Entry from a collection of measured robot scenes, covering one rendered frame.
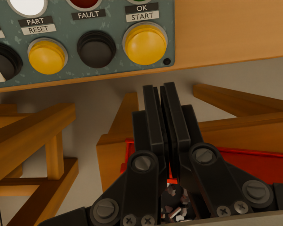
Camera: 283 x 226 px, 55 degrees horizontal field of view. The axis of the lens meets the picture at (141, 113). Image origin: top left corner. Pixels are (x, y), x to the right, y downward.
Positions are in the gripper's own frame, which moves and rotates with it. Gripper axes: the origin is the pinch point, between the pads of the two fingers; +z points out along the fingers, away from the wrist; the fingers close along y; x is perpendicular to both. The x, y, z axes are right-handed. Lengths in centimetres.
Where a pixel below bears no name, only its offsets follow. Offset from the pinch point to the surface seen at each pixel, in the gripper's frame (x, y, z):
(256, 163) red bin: -14.8, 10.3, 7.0
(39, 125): -40, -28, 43
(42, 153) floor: -80, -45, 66
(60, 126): -54, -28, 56
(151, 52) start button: -0.3, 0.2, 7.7
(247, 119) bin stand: -17.9, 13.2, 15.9
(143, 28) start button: 1.4, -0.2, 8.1
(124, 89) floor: -61, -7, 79
